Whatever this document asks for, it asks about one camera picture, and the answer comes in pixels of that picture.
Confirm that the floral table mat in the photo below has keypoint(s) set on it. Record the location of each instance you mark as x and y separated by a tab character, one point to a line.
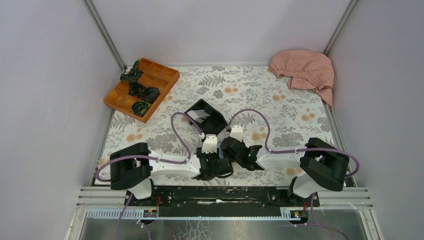
250	96

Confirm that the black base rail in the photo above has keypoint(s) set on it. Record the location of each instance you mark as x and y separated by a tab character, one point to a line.
213	201

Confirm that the black rolled sock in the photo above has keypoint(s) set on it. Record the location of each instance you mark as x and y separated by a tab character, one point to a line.
149	94

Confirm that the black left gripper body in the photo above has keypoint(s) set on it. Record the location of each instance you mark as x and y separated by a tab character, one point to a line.
211	156

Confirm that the green patterned rolled sock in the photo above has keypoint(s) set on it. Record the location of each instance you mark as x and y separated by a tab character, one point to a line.
139	108

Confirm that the pink cloth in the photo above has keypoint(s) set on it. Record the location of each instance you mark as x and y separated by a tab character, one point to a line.
308	71

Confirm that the white card stack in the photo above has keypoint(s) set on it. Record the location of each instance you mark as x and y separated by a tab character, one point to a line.
198	114

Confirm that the orange compartment tray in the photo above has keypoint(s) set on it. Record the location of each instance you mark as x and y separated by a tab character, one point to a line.
155	75

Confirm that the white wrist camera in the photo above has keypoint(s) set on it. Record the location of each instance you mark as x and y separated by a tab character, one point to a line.
209	143
236	132

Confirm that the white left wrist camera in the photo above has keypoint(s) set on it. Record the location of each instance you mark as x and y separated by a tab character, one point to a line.
209	143

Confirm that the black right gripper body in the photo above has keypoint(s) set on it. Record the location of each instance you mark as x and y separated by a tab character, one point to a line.
239	161

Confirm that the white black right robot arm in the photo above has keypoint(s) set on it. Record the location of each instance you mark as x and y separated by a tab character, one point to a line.
324	167

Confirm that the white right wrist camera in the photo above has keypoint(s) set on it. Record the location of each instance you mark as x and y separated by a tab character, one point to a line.
236	132

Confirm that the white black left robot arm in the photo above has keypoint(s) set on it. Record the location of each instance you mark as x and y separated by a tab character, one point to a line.
132	168

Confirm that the black plastic card box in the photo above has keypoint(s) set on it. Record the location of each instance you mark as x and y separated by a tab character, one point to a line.
207	118

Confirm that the dark patterned rolled sock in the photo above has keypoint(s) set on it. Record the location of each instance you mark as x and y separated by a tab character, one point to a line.
133	74

